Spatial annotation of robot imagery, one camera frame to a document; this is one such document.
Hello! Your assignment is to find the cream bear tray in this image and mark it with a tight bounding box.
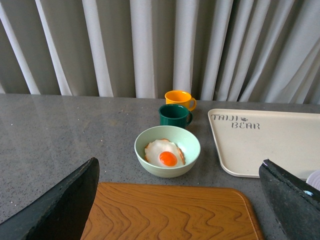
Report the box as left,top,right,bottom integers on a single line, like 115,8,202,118
208,108,320,180

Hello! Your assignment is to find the fake fried egg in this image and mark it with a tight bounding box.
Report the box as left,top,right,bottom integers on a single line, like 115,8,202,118
144,138,186,168

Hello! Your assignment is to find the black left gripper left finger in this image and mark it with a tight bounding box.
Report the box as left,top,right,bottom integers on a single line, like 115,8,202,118
0,157,100,240

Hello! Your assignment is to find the yellow mug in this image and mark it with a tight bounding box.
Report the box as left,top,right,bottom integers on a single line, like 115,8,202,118
164,90,197,111

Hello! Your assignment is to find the wooden serving tray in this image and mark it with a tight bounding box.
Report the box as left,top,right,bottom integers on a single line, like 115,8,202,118
82,182,264,240

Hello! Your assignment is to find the grey white curtain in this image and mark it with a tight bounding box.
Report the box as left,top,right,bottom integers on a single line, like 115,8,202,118
0,0,320,104

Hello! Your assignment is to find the light green bowl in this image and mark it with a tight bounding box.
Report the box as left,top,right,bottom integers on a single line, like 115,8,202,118
134,125,201,178

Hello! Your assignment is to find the white ridged plate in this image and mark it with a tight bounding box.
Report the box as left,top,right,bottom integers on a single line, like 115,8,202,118
306,170,320,191

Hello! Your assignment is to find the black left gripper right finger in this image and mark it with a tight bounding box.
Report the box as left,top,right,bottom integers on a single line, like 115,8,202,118
258,159,320,240

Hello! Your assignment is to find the dark green mug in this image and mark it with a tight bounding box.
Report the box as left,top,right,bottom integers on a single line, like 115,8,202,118
158,103,193,129

